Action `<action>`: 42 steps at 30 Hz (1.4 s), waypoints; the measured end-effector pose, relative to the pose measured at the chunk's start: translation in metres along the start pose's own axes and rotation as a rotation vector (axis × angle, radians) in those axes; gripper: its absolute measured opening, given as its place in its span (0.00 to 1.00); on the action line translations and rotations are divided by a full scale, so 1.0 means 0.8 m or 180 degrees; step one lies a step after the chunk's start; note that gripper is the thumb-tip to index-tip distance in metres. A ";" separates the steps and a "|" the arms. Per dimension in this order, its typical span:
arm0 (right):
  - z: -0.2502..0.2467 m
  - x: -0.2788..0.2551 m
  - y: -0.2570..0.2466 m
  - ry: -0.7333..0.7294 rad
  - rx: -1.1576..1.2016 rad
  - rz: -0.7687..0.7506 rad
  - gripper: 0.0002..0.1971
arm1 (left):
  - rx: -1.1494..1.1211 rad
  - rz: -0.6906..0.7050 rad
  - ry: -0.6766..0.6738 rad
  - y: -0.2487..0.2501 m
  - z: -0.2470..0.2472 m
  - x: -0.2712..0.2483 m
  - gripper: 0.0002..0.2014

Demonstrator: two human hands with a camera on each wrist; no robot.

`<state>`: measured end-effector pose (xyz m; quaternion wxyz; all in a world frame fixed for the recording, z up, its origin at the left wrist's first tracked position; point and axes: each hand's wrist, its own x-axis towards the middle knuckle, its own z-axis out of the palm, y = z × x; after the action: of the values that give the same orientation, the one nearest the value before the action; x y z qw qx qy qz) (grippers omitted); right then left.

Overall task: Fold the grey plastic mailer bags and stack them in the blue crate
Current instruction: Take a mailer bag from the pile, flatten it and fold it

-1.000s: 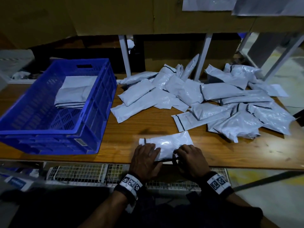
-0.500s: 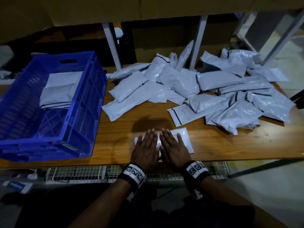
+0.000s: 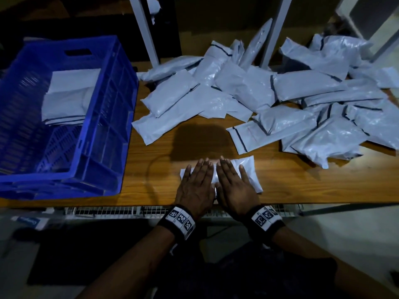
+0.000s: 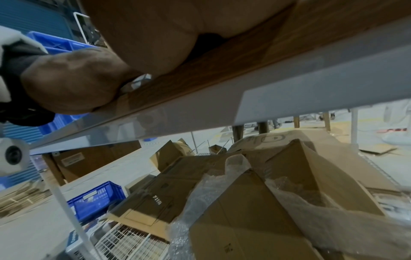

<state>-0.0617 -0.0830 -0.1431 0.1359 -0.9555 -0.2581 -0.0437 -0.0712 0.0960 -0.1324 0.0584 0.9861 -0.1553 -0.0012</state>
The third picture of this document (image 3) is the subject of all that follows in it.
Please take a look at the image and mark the person's left hand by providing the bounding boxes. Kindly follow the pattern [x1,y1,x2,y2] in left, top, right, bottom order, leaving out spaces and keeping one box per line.
[175,159,217,220]

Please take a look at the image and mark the person's right hand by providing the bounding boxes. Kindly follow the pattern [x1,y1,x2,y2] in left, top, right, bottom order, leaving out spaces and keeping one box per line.
[215,155,261,220]

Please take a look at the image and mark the white mailer bag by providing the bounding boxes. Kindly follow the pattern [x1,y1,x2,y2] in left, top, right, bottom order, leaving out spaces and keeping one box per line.
[180,155,264,200]

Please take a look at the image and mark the blue plastic crate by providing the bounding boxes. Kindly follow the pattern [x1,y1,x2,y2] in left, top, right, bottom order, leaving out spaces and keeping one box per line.
[0,35,139,201]

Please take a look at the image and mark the pile of grey mailer bags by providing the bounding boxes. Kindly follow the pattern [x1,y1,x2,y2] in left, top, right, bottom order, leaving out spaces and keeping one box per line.
[132,18,399,170]

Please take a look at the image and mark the packed white bags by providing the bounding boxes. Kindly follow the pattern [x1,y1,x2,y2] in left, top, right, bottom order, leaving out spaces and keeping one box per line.
[40,68,102,126]

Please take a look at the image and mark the person's left forearm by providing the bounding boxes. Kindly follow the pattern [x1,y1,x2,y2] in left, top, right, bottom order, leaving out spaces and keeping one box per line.
[78,227,177,299]

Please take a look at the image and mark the person's right forearm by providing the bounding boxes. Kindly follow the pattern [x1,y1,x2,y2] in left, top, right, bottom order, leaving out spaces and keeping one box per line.
[271,226,399,299]

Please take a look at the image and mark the left marker wristband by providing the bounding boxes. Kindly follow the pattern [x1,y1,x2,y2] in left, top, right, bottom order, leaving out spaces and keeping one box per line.
[159,205,197,242]

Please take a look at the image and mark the marker wristband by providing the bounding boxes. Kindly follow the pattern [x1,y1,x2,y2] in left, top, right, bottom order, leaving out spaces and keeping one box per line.
[159,205,197,242]
[243,204,286,242]

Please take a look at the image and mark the right marker wristband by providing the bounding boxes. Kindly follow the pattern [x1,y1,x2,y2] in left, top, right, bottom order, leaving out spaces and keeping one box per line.
[243,204,286,242]

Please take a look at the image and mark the wooden table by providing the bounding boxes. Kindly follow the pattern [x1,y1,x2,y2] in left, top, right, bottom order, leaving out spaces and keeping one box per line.
[0,59,399,209]

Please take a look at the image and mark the white metal shelf leg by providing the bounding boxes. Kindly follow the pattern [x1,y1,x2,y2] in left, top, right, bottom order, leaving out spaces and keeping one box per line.
[129,0,160,68]
[260,0,294,69]
[369,28,399,65]

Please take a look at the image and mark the white wire rack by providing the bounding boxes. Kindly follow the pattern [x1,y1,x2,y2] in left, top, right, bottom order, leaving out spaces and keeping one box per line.
[65,204,300,221]

